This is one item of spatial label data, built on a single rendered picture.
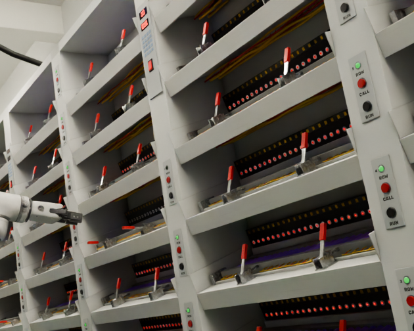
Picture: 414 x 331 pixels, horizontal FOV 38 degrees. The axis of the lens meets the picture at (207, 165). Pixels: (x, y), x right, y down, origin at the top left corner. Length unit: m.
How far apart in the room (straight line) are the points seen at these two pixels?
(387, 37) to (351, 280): 0.44
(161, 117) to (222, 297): 0.52
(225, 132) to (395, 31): 0.52
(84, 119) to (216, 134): 0.96
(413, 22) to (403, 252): 0.38
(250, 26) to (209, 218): 0.47
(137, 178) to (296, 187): 0.69
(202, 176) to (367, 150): 0.64
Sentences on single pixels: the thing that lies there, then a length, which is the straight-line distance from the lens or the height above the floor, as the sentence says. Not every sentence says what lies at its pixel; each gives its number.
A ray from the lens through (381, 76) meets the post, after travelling 1.09.
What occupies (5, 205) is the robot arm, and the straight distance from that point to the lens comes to 1.93.
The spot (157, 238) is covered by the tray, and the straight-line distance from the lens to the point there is 1.72.
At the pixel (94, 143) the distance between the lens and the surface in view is 2.09.
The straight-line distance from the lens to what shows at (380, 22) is 1.14.
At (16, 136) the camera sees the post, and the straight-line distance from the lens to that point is 2.99.
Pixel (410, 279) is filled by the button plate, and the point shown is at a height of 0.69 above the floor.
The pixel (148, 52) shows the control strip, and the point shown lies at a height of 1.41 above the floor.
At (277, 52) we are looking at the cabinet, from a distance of 1.60.
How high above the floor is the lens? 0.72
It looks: 12 degrees up
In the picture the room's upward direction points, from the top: 9 degrees counter-clockwise
